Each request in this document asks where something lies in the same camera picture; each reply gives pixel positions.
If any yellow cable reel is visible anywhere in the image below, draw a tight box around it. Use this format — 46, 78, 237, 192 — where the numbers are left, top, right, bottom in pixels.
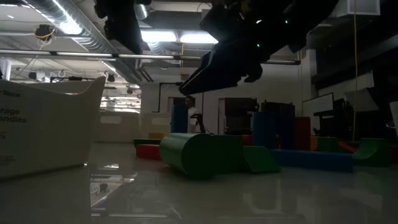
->
33, 24, 57, 42

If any purple bar block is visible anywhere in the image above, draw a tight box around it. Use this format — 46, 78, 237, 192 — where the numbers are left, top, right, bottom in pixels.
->
275, 103, 296, 151

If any green cylinder block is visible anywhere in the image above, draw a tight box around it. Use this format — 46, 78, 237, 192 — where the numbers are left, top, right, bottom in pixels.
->
159, 133, 219, 180

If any green arch block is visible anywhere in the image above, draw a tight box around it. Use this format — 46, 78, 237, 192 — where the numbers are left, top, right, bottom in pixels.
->
352, 138, 390, 168

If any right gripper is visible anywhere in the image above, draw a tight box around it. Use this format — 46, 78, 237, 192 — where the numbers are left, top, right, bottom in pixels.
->
179, 29, 280, 96

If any ceiling light panel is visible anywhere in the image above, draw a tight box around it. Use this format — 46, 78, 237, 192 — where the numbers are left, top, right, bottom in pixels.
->
140, 29, 178, 44
179, 32, 218, 44

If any silver ventilation duct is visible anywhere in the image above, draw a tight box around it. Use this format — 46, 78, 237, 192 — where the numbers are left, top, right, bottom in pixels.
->
18, 0, 147, 83

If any horizontal ceiling pipe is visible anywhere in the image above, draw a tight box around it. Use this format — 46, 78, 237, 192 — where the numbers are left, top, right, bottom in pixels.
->
0, 49, 302, 65

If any green bar block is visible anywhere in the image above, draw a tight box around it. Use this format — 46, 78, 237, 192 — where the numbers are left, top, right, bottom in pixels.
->
317, 136, 340, 152

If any red bar block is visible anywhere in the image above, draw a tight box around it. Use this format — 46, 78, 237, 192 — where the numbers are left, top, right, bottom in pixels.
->
294, 116, 312, 151
135, 143, 162, 161

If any whiteboard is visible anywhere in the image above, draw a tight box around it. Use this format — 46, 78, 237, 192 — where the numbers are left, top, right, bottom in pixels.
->
301, 92, 335, 127

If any white ceiling unit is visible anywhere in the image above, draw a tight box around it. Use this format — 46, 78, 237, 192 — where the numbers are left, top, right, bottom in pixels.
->
329, 0, 382, 19

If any green cube block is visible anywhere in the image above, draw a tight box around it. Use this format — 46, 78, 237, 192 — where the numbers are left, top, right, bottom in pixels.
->
133, 138, 162, 147

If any black cabinet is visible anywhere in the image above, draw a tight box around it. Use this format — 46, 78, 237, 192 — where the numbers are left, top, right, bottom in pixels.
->
223, 97, 259, 136

